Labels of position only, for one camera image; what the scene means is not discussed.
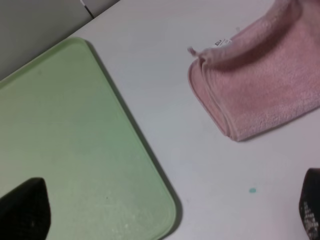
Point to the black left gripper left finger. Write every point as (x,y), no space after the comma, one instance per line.
(25,212)

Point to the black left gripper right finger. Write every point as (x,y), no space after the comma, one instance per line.
(309,203)

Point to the pink fluffy towel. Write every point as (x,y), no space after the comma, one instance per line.
(266,76)

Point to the light green plastic tray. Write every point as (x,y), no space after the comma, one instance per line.
(61,120)

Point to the white towel label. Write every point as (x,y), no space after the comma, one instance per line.
(222,42)

